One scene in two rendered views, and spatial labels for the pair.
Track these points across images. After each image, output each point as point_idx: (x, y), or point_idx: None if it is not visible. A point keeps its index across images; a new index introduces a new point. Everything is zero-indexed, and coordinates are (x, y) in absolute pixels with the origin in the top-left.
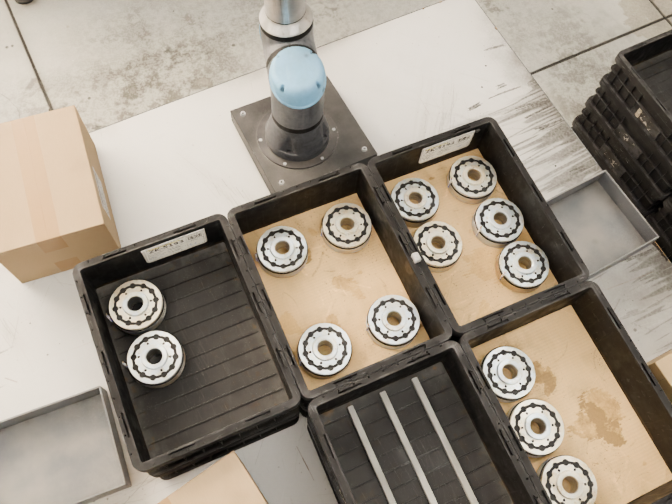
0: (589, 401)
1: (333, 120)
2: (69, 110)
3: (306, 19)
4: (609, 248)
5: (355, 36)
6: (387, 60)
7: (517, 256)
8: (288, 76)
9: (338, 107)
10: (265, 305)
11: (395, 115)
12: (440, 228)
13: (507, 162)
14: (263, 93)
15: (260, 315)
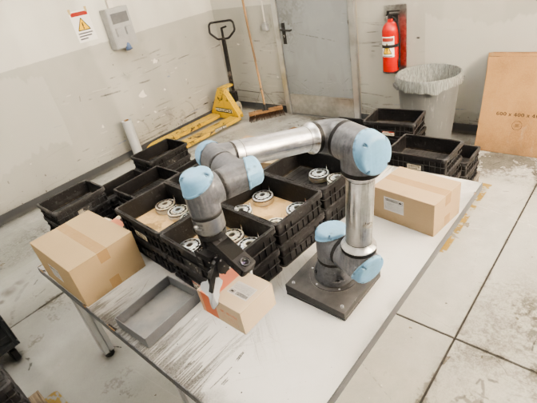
0: (157, 229)
1: (320, 289)
2: (433, 203)
3: (344, 242)
4: (142, 313)
5: (350, 365)
6: (316, 358)
7: (193, 245)
8: (332, 223)
9: (323, 297)
10: (286, 180)
11: (289, 325)
12: (232, 240)
13: None
14: (377, 297)
15: (286, 177)
